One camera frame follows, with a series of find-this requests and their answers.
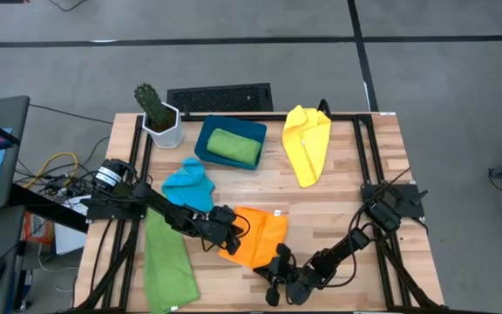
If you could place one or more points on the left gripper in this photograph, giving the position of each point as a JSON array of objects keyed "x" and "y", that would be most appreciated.
[{"x": 218, "y": 233}]

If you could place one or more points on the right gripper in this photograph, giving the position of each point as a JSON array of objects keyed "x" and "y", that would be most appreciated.
[{"x": 286, "y": 275}]

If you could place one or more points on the orange microfiber towel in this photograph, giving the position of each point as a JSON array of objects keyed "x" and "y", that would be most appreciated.
[{"x": 259, "y": 235}]

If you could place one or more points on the blue microfiber towel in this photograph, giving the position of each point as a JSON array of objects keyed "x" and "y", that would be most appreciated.
[{"x": 187, "y": 187}]

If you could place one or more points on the yellow microfiber towel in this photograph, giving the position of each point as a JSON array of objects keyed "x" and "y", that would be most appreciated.
[{"x": 305, "y": 144}]

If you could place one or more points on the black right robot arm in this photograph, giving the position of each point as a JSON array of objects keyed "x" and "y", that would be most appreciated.
[{"x": 342, "y": 253}]

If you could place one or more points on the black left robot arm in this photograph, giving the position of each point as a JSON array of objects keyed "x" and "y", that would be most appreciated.
[{"x": 164, "y": 207}]

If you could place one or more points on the teal plastic bin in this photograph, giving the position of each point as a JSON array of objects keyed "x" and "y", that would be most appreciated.
[{"x": 233, "y": 122}]

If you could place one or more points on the white hexagonal planter pot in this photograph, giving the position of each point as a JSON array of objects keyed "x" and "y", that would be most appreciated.
[{"x": 166, "y": 137}]

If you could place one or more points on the black floor vent grate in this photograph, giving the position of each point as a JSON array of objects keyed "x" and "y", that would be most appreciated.
[{"x": 220, "y": 98}]

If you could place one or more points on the green cactus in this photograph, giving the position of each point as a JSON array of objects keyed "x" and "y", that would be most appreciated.
[{"x": 153, "y": 104}]

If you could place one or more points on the white box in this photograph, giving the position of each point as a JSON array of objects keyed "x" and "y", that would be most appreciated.
[{"x": 70, "y": 237}]

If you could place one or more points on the orange cardboard box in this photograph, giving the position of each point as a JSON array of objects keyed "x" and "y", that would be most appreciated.
[{"x": 39, "y": 229}]

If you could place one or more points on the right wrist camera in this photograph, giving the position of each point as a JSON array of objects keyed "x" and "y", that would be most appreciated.
[{"x": 299, "y": 293}]

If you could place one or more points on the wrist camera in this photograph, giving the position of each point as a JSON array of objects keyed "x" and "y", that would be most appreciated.
[
  {"x": 299, "y": 293},
  {"x": 222, "y": 213}
]

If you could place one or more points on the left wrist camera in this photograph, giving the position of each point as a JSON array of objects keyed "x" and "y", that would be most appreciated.
[{"x": 222, "y": 213}]

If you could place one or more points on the black aluminium table frame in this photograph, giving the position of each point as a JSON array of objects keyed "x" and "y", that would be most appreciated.
[{"x": 347, "y": 117}]

